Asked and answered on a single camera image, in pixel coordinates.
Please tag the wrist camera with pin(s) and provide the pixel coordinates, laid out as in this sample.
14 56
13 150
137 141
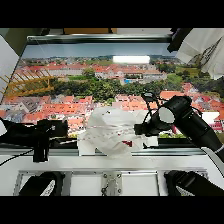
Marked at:
148 97
41 150

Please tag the black garment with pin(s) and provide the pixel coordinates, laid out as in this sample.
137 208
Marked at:
178 37

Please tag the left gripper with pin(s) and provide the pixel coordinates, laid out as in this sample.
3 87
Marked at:
53 128

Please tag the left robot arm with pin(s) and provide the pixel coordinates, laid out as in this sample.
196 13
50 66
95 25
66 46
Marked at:
18 132

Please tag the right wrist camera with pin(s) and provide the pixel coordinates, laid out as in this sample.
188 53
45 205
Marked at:
148 97

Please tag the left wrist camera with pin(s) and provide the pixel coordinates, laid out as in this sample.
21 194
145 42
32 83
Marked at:
41 150

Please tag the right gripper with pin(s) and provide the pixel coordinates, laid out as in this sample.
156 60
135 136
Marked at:
148 127

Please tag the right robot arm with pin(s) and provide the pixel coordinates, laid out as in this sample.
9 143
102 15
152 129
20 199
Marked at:
196 127

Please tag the white garment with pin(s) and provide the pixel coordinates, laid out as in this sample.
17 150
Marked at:
6 66
203 43
110 131

